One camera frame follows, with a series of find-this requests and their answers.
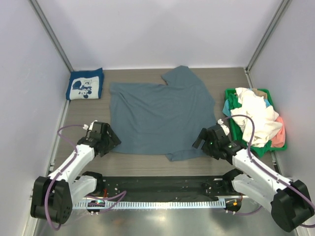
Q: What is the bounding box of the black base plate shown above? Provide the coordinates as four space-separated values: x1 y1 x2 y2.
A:
103 176 240 203

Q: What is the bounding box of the purple cable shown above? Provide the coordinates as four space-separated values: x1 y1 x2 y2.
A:
218 115 315 228
45 124 127 231

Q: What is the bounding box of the pink t shirt in bin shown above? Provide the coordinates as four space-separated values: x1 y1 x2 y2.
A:
271 116 285 148

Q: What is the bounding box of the white t shirt in bin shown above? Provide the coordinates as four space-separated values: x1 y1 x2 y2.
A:
231 88 282 148

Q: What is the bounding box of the slotted cable duct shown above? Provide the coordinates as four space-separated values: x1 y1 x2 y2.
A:
72 199 226 210

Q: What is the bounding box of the green plastic bin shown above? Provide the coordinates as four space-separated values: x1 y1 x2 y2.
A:
222 87 285 155

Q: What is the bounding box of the folded blue printed t shirt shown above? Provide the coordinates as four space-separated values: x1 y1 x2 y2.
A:
65 67 104 101

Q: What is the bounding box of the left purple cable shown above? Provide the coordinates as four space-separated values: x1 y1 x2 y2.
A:
45 124 127 231

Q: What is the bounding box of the left aluminium frame post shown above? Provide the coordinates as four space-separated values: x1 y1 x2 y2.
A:
29 0 74 72

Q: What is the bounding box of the grey-blue t shirt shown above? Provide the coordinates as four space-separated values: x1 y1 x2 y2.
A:
110 66 216 161

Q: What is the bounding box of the aluminium frame post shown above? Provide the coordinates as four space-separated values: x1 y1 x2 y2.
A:
245 0 292 74
29 0 74 72

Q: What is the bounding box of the right aluminium frame post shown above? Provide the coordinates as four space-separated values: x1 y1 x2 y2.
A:
245 0 292 74

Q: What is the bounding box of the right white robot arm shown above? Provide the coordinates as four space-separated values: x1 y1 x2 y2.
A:
192 124 315 232

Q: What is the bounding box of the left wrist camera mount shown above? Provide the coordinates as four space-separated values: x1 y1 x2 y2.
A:
82 120 98 132

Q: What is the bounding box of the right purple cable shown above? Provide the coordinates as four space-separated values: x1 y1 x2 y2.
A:
218 115 315 228

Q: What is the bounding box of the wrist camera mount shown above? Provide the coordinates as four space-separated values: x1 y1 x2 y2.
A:
82 120 98 132
217 119 230 136

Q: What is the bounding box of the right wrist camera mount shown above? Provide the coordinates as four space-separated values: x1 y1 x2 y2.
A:
217 119 230 136

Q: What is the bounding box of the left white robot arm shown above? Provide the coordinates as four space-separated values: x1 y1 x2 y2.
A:
30 120 121 230

